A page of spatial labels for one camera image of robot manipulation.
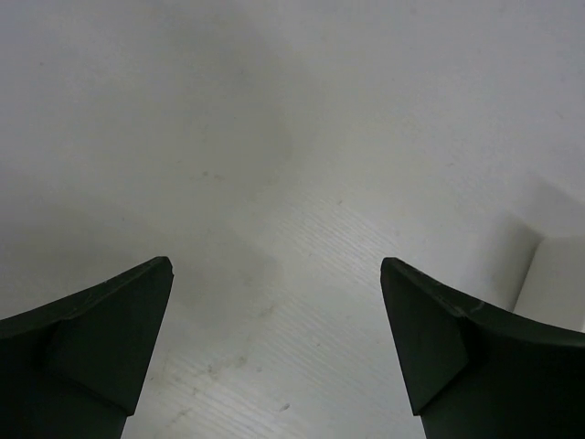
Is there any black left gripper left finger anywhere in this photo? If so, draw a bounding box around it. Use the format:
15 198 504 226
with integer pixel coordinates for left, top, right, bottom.
1 256 174 438

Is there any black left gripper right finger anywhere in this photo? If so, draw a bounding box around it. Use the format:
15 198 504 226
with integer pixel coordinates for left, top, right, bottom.
380 258 584 438

